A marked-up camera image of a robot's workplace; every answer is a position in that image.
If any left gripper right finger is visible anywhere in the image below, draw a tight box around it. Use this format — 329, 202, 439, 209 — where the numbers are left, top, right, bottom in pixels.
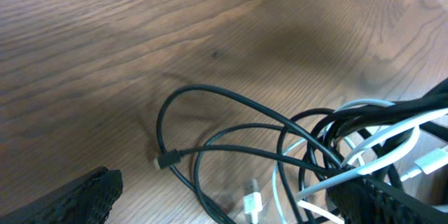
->
327, 176, 447, 224

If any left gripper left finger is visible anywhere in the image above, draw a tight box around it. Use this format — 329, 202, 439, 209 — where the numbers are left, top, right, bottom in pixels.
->
1, 167, 123, 224

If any white cable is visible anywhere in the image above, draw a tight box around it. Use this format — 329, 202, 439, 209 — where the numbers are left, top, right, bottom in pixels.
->
243, 98, 448, 224

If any black cable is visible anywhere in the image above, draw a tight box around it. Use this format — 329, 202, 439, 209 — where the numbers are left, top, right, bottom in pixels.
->
153, 78, 448, 224

